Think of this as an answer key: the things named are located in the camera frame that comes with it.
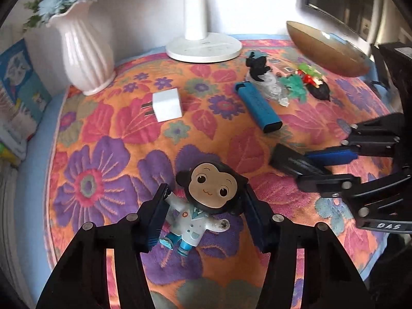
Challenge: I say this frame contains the black dinosaur toy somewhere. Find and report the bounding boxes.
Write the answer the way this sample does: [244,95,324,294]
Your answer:
[246,52,271,82]

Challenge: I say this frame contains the monkey doctor toy figure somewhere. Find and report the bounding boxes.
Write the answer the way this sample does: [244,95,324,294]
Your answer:
[159,162,248,257]

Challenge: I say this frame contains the wall mounted television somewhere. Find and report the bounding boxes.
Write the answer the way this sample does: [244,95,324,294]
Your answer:
[300,0,387,39]

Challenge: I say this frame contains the light green dinosaur toy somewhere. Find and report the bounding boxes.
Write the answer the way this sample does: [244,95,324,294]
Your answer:
[298,63,323,79]

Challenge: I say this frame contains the white cube power adapter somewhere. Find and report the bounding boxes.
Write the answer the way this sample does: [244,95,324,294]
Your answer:
[141,88,183,123]

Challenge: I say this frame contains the blue lighter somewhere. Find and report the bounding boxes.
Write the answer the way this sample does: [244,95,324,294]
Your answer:
[235,82,283,134]

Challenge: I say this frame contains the blue children's book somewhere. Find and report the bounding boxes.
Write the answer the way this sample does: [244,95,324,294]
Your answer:
[1,39,52,141]

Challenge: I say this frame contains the stacked books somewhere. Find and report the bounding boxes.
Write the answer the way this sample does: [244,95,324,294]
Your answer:
[1,119,27,167]

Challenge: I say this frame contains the white desk lamp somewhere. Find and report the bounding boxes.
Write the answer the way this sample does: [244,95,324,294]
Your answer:
[166,0,242,64]

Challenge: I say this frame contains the clear plastic tape dispenser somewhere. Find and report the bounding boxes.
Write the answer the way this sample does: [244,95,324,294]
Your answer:
[246,72,289,107]

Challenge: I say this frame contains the pink ribbed ceramic vase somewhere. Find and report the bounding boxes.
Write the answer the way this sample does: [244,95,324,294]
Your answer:
[47,1,116,96]

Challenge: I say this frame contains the floral orange table cloth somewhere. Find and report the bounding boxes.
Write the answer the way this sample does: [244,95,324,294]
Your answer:
[37,40,402,308]

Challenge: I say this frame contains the black rectangular box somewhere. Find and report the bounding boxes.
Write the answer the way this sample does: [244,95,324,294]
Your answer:
[269,144,332,177]

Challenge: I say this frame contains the black haired red doll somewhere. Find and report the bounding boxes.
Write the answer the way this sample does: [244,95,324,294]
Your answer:
[296,70,330,101]

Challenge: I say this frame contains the black stand device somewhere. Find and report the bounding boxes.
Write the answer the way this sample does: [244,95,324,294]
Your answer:
[372,42,411,116]

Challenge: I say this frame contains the amber ribbed glass bowl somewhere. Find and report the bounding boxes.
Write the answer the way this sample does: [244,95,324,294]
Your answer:
[286,21,370,78]

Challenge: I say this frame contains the teal rubber dinosaur toy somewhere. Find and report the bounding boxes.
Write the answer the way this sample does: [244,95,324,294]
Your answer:
[278,74,307,102]

